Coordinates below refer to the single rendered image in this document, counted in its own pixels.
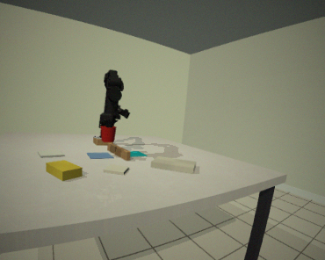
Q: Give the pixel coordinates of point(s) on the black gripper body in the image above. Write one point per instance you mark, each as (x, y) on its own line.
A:
(110, 111)

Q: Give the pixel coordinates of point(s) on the brown wooden plank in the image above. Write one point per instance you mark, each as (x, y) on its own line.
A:
(118, 151)

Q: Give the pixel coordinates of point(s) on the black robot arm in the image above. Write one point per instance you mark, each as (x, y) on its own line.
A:
(114, 86)

